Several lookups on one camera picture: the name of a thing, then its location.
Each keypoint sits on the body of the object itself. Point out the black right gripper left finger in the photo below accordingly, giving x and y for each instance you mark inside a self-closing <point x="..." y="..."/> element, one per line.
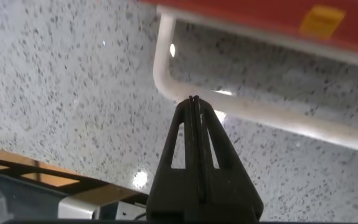
<point x="166" y="193"/>

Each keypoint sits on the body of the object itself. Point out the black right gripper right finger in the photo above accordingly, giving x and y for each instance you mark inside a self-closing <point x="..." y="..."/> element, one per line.
<point x="231" y="193"/>

